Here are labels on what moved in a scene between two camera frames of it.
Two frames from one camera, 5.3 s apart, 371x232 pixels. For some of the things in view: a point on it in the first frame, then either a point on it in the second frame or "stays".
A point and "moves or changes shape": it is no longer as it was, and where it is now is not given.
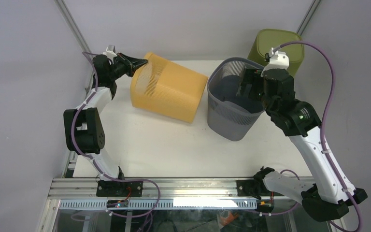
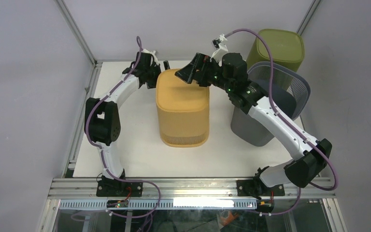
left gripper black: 131,64 → 155,66
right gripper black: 251,76 → 201,62
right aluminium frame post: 308,16 stays
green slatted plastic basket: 265,39 stays
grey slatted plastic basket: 230,117 moves or changes shape
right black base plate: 251,187 stays
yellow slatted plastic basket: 165,87 moves or changes shape
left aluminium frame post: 74,28 stays
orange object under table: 224,222 stays
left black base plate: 112,188 stays
